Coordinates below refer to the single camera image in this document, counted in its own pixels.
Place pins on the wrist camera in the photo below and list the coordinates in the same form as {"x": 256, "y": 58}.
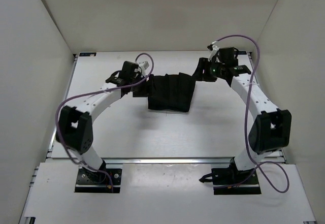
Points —
{"x": 214, "y": 52}
{"x": 143, "y": 66}

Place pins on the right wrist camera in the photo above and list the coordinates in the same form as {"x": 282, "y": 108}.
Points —
{"x": 214, "y": 52}

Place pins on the black pleated skirt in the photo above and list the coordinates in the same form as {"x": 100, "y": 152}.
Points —
{"x": 171, "y": 92}

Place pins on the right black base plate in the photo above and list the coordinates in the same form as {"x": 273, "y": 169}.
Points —
{"x": 228, "y": 181}

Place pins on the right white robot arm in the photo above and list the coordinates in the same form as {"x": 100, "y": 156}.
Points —
{"x": 271, "y": 127}

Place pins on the aluminium rail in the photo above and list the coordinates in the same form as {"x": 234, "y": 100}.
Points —
{"x": 169, "y": 161}

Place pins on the table label sticker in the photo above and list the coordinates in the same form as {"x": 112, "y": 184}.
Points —
{"x": 241, "y": 53}
{"x": 87, "y": 54}

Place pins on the left table label sticker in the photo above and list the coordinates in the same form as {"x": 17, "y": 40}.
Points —
{"x": 87, "y": 54}

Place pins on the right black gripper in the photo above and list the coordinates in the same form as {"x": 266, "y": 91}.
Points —
{"x": 203, "y": 65}

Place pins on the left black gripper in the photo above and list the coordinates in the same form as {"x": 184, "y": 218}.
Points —
{"x": 144, "y": 92}

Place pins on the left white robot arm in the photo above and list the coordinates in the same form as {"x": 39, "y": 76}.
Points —
{"x": 74, "y": 124}

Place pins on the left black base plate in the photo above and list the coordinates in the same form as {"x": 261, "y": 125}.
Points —
{"x": 94, "y": 182}

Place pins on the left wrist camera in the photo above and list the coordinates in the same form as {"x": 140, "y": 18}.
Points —
{"x": 143, "y": 66}

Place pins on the right table label sticker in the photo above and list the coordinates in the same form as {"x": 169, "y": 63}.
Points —
{"x": 241, "y": 53}

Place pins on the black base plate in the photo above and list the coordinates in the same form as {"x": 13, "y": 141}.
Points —
{"x": 94, "y": 182}
{"x": 228, "y": 181}

